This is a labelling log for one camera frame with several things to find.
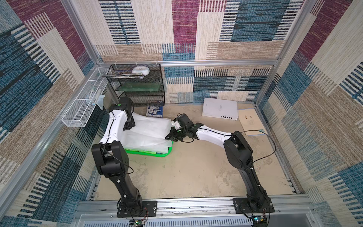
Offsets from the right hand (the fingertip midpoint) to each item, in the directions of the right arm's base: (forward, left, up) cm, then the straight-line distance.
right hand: (164, 138), depth 90 cm
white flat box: (+29, -43, -6) cm, 52 cm away
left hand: (+4, +24, +6) cm, 25 cm away
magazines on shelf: (+34, +24, +24) cm, 48 cm away
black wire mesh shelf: (+42, +18, +11) cm, 47 cm away
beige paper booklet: (+20, -62, -10) cm, 66 cm away
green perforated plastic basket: (-10, +8, -1) cm, 13 cm away
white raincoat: (+2, +10, +1) cm, 10 cm away
